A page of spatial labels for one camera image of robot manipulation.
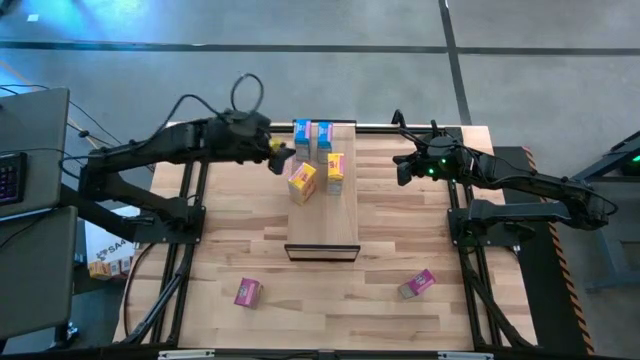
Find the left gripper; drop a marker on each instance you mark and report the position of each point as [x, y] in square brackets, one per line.
[240, 137]

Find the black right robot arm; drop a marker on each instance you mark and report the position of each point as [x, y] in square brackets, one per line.
[530, 182]

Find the silver bracket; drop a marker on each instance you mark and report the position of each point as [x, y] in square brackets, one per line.
[465, 356]
[185, 355]

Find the black keyboard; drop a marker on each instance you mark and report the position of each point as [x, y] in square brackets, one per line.
[12, 177]

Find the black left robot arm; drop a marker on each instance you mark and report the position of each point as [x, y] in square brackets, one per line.
[150, 145]

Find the pink cereal box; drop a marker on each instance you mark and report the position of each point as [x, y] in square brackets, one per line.
[248, 292]
[417, 283]

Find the black metal table frame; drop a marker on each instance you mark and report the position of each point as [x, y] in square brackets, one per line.
[375, 129]

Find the black mat with hazard stripe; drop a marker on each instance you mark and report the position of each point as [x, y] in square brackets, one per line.
[550, 310]

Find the yellow gripper tag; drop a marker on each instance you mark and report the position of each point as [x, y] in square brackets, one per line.
[275, 145]

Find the white printed cardboard box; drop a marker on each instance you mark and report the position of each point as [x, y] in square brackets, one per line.
[107, 245]

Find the blue-grey metal cart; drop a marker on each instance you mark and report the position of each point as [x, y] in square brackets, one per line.
[615, 280]

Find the yellow cereal box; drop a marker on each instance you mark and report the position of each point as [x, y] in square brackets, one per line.
[302, 182]
[335, 167]

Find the blue cereal box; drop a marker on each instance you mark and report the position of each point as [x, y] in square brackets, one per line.
[303, 137]
[324, 140]

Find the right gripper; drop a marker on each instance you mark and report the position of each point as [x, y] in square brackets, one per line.
[445, 155]

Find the grey desk panel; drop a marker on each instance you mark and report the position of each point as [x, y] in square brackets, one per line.
[40, 130]
[35, 275]

